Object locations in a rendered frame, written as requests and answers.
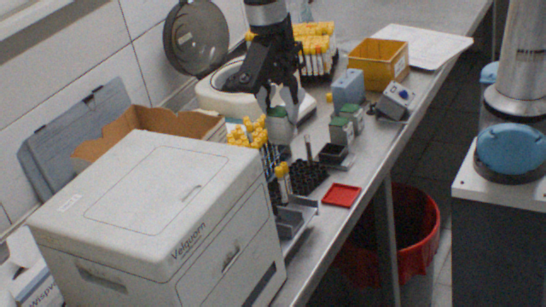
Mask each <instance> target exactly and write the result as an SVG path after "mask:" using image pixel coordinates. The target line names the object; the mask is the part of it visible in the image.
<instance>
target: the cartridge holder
mask: <svg viewBox="0 0 546 307"><path fill-rule="evenodd" d="M356 158H357V154H356V153H348V146H346V145H341V144H335V143H328V142H326V143H325V145H324V146H323V147H322V148H321V150H320V151H319V152H318V154H317V155H316V156H315V158H314V159H313V162H314V163H315V165H320V166H325V167H328V168H335V169H340V170H344V171H348V169H349V168H350V166H351V163H353V162H354V161H355V159H356Z"/></svg>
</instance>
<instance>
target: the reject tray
mask: <svg viewBox="0 0 546 307"><path fill-rule="evenodd" d="M361 192H362V188H359V186H354V185H349V184H344V183H339V182H333V184H332V185H331V188H329V189H328V191H327V192H326V194H325V195H324V196H323V197H322V199H321V203H323V204H328V205H333V206H341V207H345V208H350V207H351V205H353V204H354V202H355V200H356V199H357V197H358V196H359V195H360V193H361Z"/></svg>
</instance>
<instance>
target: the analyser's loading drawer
mask: <svg viewBox="0 0 546 307"><path fill-rule="evenodd" d="M288 198H289V204H288V205H287V207H284V206H277V211H278V216H277V217H276V219H275V224H276V230H277V232H278V236H279V241H280V244H281V249H282V256H283V259H284V257H286V256H287V254H288V253H289V251H290V250H291V248H292V247H293V245H294V244H295V242H296V241H297V239H298V238H299V237H300V236H301V234H302V232H303V230H304V229H305V227H306V226H308V224H309V223H310V222H311V220H312V218H313V217H314V216H319V215H320V212H319V206H318V200H317V199H313V198H309V197H304V196H299V195H295V194H289V195H288Z"/></svg>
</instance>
